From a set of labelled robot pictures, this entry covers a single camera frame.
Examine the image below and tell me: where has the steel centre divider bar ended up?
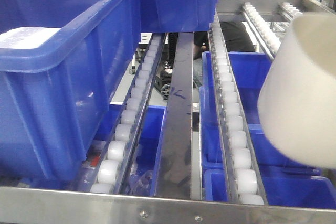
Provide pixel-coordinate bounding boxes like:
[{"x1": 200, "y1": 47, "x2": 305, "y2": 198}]
[{"x1": 154, "y1": 33, "x2": 194, "y2": 199}]

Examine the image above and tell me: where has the lower blue crate rear right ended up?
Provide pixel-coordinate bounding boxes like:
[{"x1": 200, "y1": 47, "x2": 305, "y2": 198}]
[{"x1": 199, "y1": 52, "x2": 321, "y2": 176}]

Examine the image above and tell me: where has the lower blue crate left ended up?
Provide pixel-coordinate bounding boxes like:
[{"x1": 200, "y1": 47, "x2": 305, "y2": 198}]
[{"x1": 79, "y1": 104, "x2": 166, "y2": 197}]

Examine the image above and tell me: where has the blue crate rear centre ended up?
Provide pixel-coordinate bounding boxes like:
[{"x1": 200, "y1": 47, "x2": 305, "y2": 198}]
[{"x1": 140, "y1": 0, "x2": 218, "y2": 33}]

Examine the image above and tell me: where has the left white roller track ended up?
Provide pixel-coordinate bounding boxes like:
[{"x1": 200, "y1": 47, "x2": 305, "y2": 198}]
[{"x1": 90, "y1": 33, "x2": 166, "y2": 194}]

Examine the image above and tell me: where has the white roller track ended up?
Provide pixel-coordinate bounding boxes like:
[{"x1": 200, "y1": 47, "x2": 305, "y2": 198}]
[
  {"x1": 90, "y1": 33, "x2": 166, "y2": 194},
  {"x1": 243, "y1": 2, "x2": 281, "y2": 61},
  {"x1": 208, "y1": 16, "x2": 268, "y2": 205}
]

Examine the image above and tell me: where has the large blue crate front left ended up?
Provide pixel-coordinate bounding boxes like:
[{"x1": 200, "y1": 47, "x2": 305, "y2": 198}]
[{"x1": 1, "y1": 0, "x2": 141, "y2": 180}]

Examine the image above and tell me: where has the far white roller track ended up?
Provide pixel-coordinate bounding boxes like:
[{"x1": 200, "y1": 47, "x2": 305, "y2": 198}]
[{"x1": 243, "y1": 2, "x2": 281, "y2": 61}]

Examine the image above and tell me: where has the middle white roller track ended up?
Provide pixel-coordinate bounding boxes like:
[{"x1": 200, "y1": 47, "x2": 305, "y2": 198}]
[{"x1": 208, "y1": 16, "x2": 268, "y2": 205}]

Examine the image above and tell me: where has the white item inside crate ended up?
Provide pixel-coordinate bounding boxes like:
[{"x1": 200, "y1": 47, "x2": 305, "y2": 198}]
[{"x1": 1, "y1": 27, "x2": 60, "y2": 49}]

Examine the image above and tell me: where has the lower blue crate front right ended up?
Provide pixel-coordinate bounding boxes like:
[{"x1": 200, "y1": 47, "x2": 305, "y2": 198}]
[{"x1": 204, "y1": 166, "x2": 335, "y2": 209}]

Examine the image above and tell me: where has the steel front shelf rail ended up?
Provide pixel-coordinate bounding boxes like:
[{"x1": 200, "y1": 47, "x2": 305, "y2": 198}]
[{"x1": 1, "y1": 187, "x2": 335, "y2": 223}]

